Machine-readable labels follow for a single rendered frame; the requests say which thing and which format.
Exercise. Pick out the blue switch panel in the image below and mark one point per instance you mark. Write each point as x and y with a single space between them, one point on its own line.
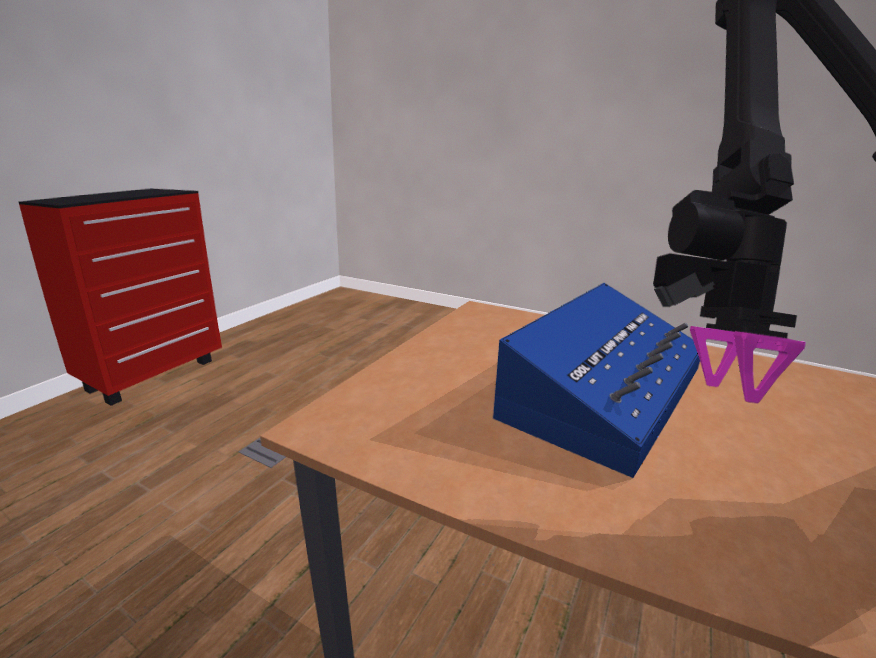
562 377

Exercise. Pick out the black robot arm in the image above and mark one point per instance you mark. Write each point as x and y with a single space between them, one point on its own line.
711 224

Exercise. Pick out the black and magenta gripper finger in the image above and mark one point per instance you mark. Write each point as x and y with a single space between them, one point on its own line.
700 335
745 344

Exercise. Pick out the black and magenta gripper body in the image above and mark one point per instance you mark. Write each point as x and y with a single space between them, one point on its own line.
741 319

